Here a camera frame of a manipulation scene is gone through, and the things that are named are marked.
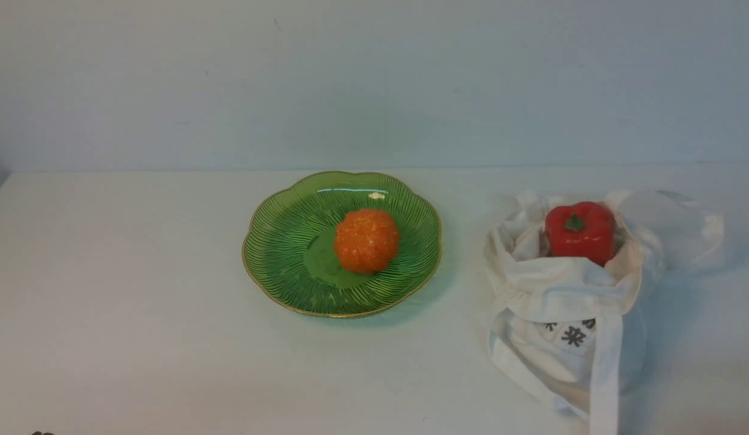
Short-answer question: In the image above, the red bell pepper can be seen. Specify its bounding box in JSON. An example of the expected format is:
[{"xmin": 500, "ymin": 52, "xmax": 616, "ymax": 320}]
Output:
[{"xmin": 544, "ymin": 201, "xmax": 617, "ymax": 267}]

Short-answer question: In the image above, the white cloth bag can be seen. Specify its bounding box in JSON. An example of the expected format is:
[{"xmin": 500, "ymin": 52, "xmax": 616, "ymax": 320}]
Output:
[{"xmin": 483, "ymin": 190, "xmax": 725, "ymax": 434}]

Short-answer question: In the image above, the orange round fruit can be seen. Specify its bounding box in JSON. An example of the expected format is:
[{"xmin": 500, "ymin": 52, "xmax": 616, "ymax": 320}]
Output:
[{"xmin": 333, "ymin": 208, "xmax": 401, "ymax": 275}]

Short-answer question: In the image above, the green ribbed glass plate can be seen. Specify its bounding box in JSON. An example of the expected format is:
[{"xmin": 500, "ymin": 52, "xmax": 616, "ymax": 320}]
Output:
[{"xmin": 242, "ymin": 171, "xmax": 443, "ymax": 318}]

